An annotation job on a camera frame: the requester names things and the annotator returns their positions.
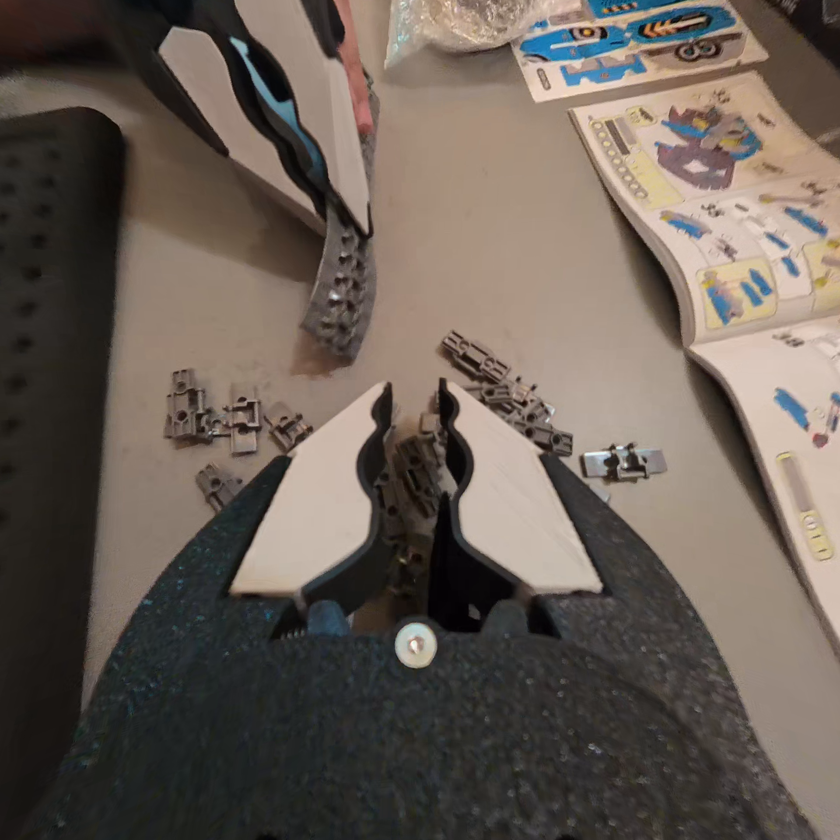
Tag crumpled clear plastic bag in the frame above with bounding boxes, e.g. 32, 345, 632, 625
384, 0, 585, 70

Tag person's left hand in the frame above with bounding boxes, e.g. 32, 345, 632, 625
332, 0, 376, 133

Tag blue sticker sheet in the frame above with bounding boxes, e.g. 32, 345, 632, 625
511, 0, 769, 104

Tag instruction booklet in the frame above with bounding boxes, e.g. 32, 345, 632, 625
567, 71, 840, 657

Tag pile of grey track links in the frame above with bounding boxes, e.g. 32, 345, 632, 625
163, 330, 575, 595

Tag grey track link chain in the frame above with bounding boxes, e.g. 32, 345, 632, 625
298, 197, 380, 365

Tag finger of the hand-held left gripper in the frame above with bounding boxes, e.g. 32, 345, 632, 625
157, 25, 330, 236
233, 0, 373, 237

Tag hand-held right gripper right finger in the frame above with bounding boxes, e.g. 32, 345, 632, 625
429, 377, 604, 623

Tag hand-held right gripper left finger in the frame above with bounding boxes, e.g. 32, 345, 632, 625
230, 382, 395, 616

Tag black perforated chair armrest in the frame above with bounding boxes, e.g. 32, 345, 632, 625
0, 107, 127, 840

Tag grey desk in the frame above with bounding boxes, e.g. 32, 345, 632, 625
0, 39, 840, 840

